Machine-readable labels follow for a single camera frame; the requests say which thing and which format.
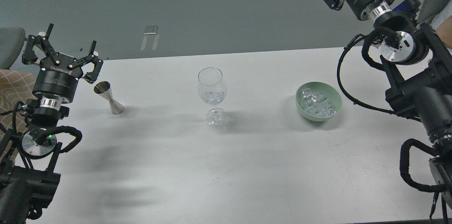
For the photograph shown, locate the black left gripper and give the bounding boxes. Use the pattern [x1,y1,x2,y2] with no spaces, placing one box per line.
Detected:
[21,24,104,104]

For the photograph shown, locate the steel double jigger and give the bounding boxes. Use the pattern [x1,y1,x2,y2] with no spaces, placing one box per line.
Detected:
[93,81,124,115]

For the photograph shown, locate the clear ice cubes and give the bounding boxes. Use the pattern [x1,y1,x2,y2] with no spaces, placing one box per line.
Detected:
[299,88,338,118]

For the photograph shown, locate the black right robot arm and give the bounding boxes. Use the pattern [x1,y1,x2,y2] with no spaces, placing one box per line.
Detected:
[323,0,451,224]

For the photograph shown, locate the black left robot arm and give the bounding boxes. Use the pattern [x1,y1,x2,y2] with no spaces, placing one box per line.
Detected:
[0,23,103,224]

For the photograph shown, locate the clear wine glass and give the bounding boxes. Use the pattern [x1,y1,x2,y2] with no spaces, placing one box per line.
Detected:
[197,67,228,128]

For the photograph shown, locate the grey chair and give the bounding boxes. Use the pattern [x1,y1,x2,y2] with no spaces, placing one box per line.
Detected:
[0,27,25,69]

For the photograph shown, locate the green bowl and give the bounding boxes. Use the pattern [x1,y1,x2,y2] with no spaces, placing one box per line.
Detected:
[295,81,343,122]

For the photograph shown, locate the person in white shirt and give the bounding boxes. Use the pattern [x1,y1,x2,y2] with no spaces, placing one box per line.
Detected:
[417,0,452,53]

